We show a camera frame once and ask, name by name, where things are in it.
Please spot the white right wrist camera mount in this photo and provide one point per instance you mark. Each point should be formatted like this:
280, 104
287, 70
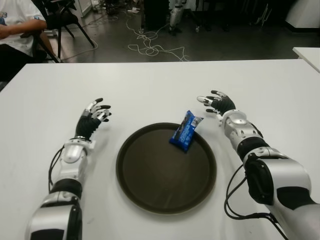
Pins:
219, 120

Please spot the white side table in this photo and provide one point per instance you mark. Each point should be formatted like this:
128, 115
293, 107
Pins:
310, 57

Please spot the right silver black robot arm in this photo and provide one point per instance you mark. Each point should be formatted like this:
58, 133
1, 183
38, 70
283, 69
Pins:
282, 175

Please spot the black armrest chair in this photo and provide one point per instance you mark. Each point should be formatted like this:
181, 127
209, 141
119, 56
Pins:
40, 42

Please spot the seated person in white shirt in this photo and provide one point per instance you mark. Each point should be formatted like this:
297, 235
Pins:
17, 27

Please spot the left silver black robot arm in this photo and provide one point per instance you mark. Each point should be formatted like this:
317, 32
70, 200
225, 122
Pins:
67, 167

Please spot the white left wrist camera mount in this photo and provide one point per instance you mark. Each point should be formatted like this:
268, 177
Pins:
91, 145

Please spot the black stand legs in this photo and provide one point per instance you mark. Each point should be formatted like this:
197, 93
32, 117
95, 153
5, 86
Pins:
207, 15

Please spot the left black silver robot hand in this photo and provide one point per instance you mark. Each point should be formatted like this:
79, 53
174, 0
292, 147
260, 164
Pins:
86, 125

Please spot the black four-leg chair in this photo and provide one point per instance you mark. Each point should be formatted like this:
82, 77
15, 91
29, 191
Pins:
65, 17

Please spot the grey folded rack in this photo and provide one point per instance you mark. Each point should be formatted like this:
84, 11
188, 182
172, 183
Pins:
262, 13

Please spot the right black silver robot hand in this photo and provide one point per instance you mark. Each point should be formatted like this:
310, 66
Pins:
225, 105

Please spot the black cabinet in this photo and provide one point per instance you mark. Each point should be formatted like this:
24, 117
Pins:
156, 15

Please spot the blue Oreo cookie packet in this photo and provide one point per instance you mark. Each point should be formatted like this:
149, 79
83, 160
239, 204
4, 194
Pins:
185, 132

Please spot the silver humanoid robot legs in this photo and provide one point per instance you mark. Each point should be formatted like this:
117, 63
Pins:
175, 17

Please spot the white pillar base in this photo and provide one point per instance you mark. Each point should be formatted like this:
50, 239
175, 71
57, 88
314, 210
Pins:
305, 13

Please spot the white cabinet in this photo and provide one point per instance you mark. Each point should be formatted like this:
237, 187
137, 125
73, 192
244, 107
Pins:
86, 7

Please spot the round dark brown tray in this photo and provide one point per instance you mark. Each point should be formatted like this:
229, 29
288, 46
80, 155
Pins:
162, 180

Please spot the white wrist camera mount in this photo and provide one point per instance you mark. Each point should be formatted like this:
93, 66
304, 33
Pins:
91, 145
219, 120

